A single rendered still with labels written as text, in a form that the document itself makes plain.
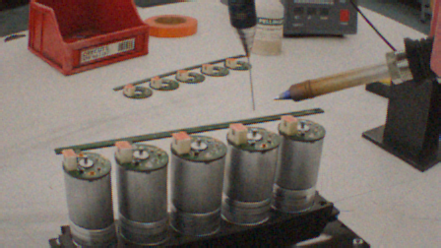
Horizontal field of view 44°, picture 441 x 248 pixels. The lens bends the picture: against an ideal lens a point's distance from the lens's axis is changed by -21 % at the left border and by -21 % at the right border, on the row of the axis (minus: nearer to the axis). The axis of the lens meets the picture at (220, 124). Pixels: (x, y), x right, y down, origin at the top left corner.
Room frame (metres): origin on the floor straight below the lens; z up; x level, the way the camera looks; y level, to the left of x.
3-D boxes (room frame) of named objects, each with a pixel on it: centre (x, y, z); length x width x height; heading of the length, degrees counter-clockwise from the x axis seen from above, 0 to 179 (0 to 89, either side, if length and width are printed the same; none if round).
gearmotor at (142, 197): (0.26, 0.03, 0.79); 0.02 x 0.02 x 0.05
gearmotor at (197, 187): (0.27, 0.01, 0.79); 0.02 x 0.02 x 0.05
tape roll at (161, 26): (0.68, 0.06, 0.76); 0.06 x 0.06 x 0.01
